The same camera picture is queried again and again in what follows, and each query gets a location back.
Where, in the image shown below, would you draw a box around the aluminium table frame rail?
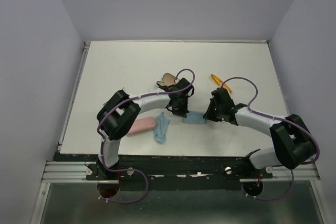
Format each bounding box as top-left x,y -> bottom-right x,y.
57,41 -> 91,153

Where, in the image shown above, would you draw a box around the light blue cleaning cloth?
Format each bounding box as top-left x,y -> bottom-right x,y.
182,111 -> 207,125

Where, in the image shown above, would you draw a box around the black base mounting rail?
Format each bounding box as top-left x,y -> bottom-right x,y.
86,155 -> 272,191

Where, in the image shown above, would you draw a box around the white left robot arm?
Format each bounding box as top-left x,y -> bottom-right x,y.
97,78 -> 194,179

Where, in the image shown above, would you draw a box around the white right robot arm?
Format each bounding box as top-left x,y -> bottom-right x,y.
203,88 -> 318,178

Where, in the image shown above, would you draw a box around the pink glasses case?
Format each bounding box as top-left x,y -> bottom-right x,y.
127,116 -> 157,136

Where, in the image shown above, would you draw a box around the yellow transparent sunglasses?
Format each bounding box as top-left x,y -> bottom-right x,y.
211,74 -> 233,94

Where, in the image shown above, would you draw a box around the black glasses case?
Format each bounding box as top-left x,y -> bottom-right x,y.
156,73 -> 179,91

